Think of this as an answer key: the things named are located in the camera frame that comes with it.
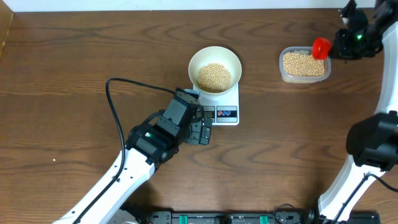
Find soybeans in bowl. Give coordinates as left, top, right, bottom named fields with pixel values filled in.
left=197, top=63, right=232, bottom=93

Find red plastic measuring scoop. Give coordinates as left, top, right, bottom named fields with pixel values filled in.
left=312, top=37, right=331, bottom=60

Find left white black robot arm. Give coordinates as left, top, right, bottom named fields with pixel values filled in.
left=58, top=89, right=212, bottom=223

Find soybeans pile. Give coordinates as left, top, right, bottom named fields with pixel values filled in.
left=282, top=52, right=325, bottom=77

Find left black cable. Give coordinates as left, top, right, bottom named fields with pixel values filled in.
left=71, top=77, right=177, bottom=224

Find clear plastic container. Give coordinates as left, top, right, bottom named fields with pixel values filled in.
left=279, top=47, right=331, bottom=83

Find white digital kitchen scale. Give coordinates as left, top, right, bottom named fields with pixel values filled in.
left=193, top=84, right=239, bottom=126

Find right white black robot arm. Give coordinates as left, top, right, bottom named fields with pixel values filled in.
left=309, top=0, right=397, bottom=223

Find white ceramic bowl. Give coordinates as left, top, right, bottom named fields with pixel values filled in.
left=188, top=46, right=242, bottom=96

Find black cable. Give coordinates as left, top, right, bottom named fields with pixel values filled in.
left=71, top=77, right=177, bottom=224
left=334, top=172, right=398, bottom=224

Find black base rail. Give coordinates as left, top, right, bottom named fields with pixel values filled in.
left=121, top=208, right=381, bottom=224

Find right black cable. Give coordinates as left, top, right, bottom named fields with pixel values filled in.
left=334, top=172, right=398, bottom=224

